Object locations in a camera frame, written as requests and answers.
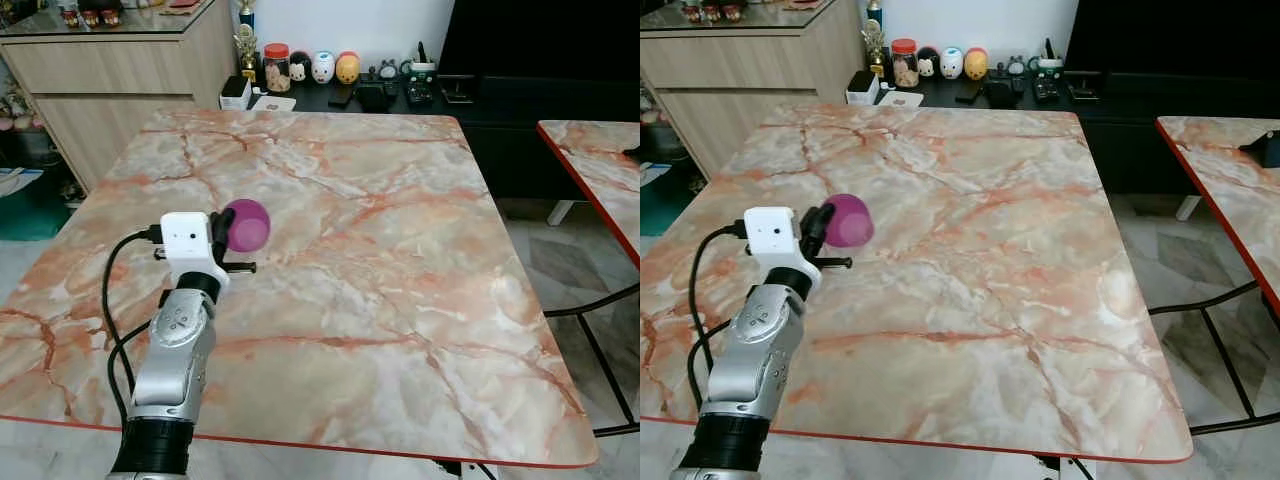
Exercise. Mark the red small figurine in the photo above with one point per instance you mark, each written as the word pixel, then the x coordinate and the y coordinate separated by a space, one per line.
pixel 732 13
pixel 692 12
pixel 90 18
pixel 69 17
pixel 712 13
pixel 111 18

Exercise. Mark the white small box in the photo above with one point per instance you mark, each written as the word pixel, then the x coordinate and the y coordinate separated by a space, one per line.
pixel 862 88
pixel 235 93

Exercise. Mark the purple plastic cup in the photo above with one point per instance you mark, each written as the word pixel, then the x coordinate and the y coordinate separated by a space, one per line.
pixel 852 222
pixel 250 226

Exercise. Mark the grey small figurine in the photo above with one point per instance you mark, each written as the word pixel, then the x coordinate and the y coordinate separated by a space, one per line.
pixel 1012 67
pixel 386 71

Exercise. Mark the black television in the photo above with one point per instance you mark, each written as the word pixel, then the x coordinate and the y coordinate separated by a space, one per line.
pixel 540 35
pixel 1170 35

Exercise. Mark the black device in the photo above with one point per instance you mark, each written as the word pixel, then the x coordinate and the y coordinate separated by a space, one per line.
pixel 1262 145

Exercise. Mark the gold trophy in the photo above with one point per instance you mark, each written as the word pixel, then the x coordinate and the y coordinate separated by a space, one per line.
pixel 245 50
pixel 875 45

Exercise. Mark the black remote control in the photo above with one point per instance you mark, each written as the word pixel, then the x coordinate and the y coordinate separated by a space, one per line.
pixel 1046 89
pixel 419 93

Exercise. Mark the marble table base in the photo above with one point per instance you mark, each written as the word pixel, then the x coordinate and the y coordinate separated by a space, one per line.
pixel 1062 468
pixel 462 469

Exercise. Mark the white round toy figure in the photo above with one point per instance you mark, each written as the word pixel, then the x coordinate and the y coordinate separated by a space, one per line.
pixel 951 64
pixel 323 68

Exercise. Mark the red lidded snack jar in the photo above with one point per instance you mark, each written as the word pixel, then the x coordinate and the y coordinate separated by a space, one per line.
pixel 905 65
pixel 277 70

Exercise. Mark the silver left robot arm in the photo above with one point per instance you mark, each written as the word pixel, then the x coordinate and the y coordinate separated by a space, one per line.
pixel 175 350
pixel 755 350

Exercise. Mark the green and white mug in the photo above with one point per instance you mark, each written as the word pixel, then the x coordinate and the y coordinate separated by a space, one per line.
pixel 422 68
pixel 1048 63

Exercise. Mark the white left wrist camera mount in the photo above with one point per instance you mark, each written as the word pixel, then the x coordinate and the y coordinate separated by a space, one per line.
pixel 770 235
pixel 185 238

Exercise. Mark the white paper card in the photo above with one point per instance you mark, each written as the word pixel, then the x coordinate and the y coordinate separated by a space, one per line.
pixel 275 102
pixel 902 98

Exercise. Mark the black flat phone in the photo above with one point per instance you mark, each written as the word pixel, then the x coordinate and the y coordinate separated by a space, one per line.
pixel 968 92
pixel 340 96

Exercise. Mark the black television foot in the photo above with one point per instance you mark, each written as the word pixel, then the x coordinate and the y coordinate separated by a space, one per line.
pixel 1083 90
pixel 458 93

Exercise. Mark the light wooden cabinet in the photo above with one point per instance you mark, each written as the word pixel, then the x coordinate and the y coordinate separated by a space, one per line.
pixel 750 70
pixel 110 80

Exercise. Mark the black pouch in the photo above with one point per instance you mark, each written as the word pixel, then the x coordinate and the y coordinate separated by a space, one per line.
pixel 1002 93
pixel 375 97

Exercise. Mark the blue topped bottle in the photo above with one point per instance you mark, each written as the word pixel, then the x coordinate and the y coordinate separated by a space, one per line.
pixel 247 14
pixel 874 10

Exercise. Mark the white table leg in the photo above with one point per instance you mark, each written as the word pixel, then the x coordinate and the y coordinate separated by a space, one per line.
pixel 1188 207
pixel 560 212

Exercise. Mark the black round toy figure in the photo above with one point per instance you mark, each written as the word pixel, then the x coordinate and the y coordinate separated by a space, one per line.
pixel 300 68
pixel 928 64

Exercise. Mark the teal floor mat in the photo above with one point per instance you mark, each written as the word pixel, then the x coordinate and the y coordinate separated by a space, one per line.
pixel 660 205
pixel 30 210

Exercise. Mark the orange round toy figure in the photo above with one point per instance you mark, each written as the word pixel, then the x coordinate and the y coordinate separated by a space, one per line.
pixel 975 64
pixel 347 68

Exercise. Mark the black metal table frame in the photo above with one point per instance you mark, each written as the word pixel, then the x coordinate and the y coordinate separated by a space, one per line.
pixel 1225 360
pixel 600 360

